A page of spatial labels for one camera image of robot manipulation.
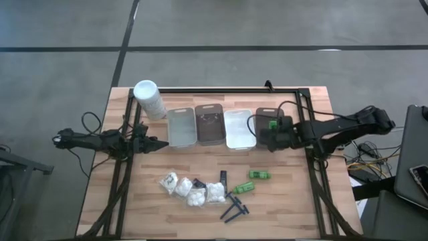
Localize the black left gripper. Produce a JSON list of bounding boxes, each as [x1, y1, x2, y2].
[[132, 133, 169, 155]]

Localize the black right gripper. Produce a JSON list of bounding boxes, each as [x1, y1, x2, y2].
[[259, 116, 296, 153]]

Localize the brown plastic bin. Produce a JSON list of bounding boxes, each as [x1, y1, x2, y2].
[[194, 103, 227, 147], [255, 106, 286, 150]]

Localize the clear plastic bin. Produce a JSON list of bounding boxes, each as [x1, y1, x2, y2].
[[166, 106, 198, 149]]

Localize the white plastic bin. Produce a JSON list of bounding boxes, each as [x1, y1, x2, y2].
[[223, 108, 257, 151]]

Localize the white cylindrical canister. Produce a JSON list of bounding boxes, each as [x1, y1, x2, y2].
[[132, 79, 168, 121]]

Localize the black power adapter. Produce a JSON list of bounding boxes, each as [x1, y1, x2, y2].
[[356, 143, 378, 159]]

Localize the black bar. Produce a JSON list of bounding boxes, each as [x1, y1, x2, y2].
[[351, 175, 397, 202]]

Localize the white paper sheet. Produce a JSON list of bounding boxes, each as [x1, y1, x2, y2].
[[348, 176, 368, 219]]

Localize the grey laptop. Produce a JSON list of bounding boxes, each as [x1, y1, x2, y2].
[[393, 104, 428, 210]]

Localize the grey metal table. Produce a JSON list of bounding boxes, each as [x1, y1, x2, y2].
[[0, 145, 55, 241]]

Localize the dark grey chair seat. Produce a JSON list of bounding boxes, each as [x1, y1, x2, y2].
[[362, 189, 428, 241]]

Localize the smartphone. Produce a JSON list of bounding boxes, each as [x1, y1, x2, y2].
[[409, 164, 428, 198]]

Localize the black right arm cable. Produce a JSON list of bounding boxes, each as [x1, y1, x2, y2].
[[246, 100, 338, 137]]

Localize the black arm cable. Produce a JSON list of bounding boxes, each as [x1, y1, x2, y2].
[[66, 111, 103, 179], [246, 100, 338, 137]]

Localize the black aluminium table frame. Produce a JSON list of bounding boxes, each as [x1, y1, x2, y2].
[[77, 87, 362, 240]]

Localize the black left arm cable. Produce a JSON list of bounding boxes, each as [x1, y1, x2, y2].
[[66, 111, 103, 179]]

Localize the yellow cable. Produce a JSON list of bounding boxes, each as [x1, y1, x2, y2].
[[346, 161, 401, 173]]

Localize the tangled floor cables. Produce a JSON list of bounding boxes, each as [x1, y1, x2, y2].
[[334, 126, 407, 183]]

